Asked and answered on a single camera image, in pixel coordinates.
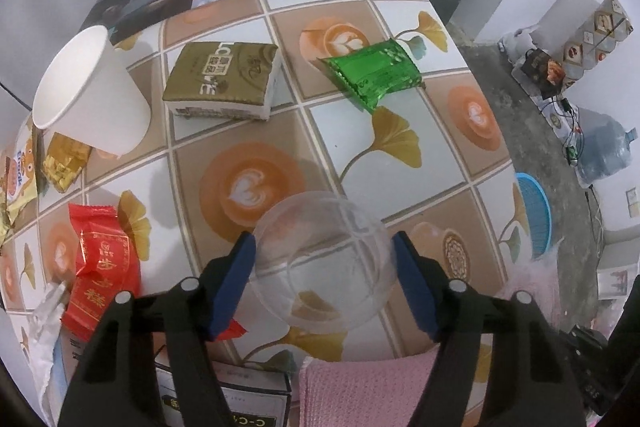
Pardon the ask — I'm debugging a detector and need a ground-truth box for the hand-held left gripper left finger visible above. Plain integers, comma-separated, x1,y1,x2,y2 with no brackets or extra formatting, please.
57,232,258,427

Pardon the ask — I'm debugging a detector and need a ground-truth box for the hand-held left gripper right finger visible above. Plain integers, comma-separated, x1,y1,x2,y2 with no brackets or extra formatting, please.
392,232,586,427

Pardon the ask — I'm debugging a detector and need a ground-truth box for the clear plastic cup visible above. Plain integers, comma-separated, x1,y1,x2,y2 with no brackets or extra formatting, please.
247,192,396,333

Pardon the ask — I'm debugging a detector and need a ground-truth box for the blue trash basket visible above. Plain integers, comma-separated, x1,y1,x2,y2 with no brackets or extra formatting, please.
515,172,553,260

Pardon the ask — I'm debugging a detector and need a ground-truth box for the pink fluffy cloth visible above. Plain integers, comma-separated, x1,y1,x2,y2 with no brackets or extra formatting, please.
495,252,566,308

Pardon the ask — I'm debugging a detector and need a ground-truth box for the pink towel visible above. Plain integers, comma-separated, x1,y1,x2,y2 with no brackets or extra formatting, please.
299,347,451,427

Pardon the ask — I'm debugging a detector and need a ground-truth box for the black and white box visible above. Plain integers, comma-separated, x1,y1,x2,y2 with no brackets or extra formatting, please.
155,347,293,427

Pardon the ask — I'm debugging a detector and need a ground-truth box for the tile-patterned tablecloth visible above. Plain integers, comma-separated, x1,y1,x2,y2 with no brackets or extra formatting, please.
0,0,531,427

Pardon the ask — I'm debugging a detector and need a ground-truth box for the red snack packet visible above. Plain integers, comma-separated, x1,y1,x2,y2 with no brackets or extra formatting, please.
61,203,248,343

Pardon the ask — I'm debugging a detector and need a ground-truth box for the crumpled white tissue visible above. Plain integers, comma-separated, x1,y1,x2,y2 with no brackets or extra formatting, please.
25,282,68,388

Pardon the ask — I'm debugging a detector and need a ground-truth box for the olive tissue pack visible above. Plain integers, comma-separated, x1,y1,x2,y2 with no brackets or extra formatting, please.
162,41,280,122

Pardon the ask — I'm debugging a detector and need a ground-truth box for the gold foil wrapper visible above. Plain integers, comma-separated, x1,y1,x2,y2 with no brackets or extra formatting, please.
42,132,93,194

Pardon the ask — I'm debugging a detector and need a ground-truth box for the blue water jug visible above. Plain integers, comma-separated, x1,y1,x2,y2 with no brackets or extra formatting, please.
575,109,636,185

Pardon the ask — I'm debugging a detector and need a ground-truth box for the small green snack packet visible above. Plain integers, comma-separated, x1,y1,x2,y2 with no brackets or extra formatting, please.
320,39,425,115

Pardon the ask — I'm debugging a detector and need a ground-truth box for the white paper cup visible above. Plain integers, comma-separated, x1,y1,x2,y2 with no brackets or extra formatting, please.
32,25,152,158

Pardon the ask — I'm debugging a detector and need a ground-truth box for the yellow snack packet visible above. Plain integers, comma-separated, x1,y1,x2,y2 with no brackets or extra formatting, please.
0,122,41,243

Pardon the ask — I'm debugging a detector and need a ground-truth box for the dark snack bag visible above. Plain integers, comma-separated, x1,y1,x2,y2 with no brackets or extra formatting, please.
520,48,566,98

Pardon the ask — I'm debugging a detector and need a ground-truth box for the diamond-patterned box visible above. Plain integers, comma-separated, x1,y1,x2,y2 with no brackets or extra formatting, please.
560,0,633,88

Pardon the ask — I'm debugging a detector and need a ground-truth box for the black cable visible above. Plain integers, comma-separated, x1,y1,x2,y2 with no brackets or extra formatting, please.
542,94,601,168

